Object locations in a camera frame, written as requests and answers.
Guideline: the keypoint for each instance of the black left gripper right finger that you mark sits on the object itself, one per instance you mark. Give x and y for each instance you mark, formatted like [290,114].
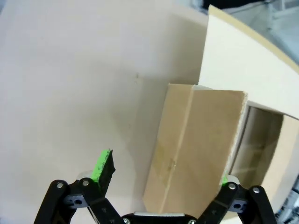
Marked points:
[243,200]

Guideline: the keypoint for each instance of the brown cardboard box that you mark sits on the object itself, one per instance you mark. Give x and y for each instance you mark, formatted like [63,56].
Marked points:
[198,140]

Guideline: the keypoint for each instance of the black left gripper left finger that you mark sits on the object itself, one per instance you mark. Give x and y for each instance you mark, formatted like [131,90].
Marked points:
[91,186]

